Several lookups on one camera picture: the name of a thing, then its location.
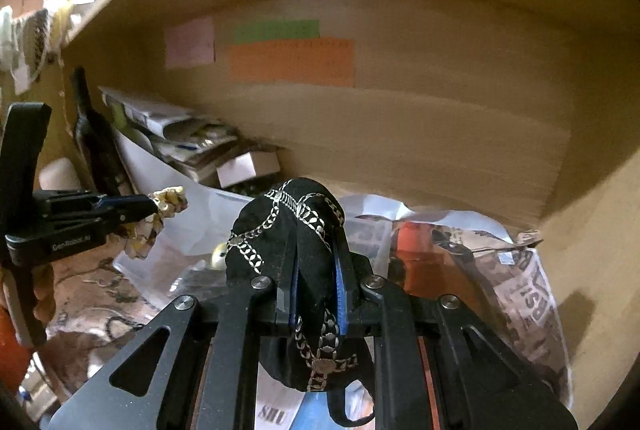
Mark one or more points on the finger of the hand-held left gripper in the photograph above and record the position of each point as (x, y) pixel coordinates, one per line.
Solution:
(130, 216)
(135, 202)

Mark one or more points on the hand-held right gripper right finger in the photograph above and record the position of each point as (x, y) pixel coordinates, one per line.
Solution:
(342, 292)

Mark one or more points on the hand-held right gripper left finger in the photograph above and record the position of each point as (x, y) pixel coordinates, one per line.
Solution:
(294, 282)

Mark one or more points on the cream patterned cloth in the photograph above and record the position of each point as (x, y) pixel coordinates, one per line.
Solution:
(167, 202)

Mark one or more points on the wooden shelf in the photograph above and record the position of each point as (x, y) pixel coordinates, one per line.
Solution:
(425, 125)

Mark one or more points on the person's left hand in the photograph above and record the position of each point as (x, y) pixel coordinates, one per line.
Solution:
(45, 295)

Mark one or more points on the white plastic sheet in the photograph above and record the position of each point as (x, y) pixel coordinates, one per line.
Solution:
(165, 180)

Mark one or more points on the dark bottle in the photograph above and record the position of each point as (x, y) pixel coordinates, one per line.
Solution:
(97, 135)

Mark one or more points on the stack of papers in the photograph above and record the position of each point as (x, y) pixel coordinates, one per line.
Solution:
(165, 130)

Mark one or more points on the small round pale knob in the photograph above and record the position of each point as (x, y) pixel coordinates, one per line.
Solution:
(218, 258)

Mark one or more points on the orange packet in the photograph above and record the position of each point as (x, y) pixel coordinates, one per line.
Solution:
(420, 255)

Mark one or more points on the brown floral cloth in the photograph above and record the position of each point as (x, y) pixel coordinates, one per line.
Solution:
(100, 305)

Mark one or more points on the small cardboard box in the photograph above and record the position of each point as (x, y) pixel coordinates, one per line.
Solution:
(248, 167)

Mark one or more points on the blue printed paper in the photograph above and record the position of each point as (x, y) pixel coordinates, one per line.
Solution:
(290, 412)

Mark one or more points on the pink sticky note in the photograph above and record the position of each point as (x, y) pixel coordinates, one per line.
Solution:
(190, 44)

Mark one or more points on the clear plastic printed bag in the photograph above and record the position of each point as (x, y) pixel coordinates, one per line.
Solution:
(525, 290)

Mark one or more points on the hanging patterned cloths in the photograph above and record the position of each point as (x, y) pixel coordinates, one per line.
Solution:
(30, 35)

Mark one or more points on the orange sticky note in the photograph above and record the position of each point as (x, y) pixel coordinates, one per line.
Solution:
(292, 61)

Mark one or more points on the green sticky note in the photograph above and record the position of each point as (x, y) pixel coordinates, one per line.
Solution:
(277, 31)

